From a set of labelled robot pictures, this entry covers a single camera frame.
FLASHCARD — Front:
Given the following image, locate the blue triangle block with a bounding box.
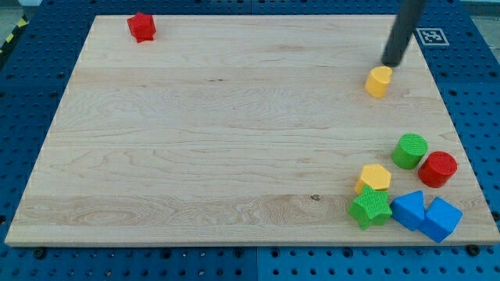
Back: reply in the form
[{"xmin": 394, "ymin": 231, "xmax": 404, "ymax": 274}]
[{"xmin": 390, "ymin": 190, "xmax": 425, "ymax": 231}]

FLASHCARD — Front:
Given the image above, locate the white fiducial marker tag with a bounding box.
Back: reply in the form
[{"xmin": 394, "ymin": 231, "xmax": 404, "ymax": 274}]
[{"xmin": 416, "ymin": 27, "xmax": 449, "ymax": 46}]

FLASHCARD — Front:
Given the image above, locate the green cylinder block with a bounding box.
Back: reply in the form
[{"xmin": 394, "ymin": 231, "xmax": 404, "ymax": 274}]
[{"xmin": 391, "ymin": 133, "xmax": 428, "ymax": 169}]

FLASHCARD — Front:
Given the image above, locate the blue cube block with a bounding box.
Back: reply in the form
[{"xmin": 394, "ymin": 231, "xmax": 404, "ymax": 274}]
[{"xmin": 418, "ymin": 197, "xmax": 463, "ymax": 243}]

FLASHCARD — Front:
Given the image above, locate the red star block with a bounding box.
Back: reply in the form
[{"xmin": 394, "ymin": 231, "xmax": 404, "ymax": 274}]
[{"xmin": 127, "ymin": 12, "xmax": 156, "ymax": 43}]

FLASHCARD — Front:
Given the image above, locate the yellow hexagon block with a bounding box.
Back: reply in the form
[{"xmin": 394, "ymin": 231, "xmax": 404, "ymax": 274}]
[{"xmin": 354, "ymin": 164, "xmax": 391, "ymax": 194}]

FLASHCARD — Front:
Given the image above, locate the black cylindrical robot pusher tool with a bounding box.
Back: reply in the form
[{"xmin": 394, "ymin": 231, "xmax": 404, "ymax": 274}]
[{"xmin": 380, "ymin": 0, "xmax": 427, "ymax": 67}]

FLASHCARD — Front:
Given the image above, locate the green star block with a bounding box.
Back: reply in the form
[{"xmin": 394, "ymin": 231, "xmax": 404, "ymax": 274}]
[{"xmin": 348, "ymin": 185, "xmax": 392, "ymax": 230}]

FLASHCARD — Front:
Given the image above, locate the yellow black hazard tape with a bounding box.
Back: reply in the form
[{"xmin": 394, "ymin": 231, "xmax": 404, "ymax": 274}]
[{"xmin": 1, "ymin": 15, "xmax": 29, "ymax": 55}]

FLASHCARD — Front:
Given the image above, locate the red cylinder block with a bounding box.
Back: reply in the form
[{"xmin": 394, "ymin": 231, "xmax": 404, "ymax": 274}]
[{"xmin": 418, "ymin": 151, "xmax": 458, "ymax": 188}]

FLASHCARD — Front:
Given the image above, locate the yellow heart block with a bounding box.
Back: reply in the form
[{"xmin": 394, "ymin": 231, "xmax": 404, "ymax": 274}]
[{"xmin": 364, "ymin": 66, "xmax": 393, "ymax": 98}]

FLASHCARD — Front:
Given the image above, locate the wooden board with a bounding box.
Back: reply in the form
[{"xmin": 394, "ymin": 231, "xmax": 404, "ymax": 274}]
[{"xmin": 5, "ymin": 15, "xmax": 499, "ymax": 247}]

